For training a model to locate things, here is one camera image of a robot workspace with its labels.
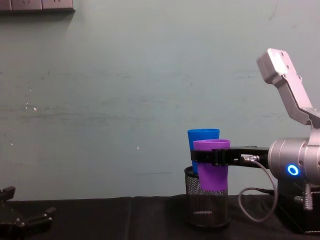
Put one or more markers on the white wall socket strip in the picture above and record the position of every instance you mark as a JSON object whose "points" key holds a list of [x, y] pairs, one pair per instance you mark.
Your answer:
{"points": [[37, 5]]}

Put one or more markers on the purple plastic cup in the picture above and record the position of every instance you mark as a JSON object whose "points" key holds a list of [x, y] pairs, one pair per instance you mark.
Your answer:
{"points": [[215, 177]]}

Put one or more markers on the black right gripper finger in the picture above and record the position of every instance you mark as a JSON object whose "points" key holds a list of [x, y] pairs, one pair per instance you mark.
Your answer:
{"points": [[207, 156]]}

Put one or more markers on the black mesh pen holder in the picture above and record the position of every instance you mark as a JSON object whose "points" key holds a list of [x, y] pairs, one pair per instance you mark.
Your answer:
{"points": [[207, 207]]}

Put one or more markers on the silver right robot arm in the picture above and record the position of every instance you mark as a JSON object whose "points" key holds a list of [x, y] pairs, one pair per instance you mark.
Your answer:
{"points": [[285, 157]]}

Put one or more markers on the blue plastic cup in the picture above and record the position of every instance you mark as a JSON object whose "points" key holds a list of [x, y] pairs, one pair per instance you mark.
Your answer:
{"points": [[203, 135]]}

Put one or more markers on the black table cloth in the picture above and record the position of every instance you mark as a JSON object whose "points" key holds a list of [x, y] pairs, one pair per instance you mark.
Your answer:
{"points": [[112, 220]]}

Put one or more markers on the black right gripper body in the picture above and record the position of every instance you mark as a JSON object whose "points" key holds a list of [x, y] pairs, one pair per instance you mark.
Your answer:
{"points": [[252, 151]]}

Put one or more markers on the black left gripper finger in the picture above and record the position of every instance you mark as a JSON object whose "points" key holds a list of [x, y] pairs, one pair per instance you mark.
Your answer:
{"points": [[7, 193], [42, 217]]}

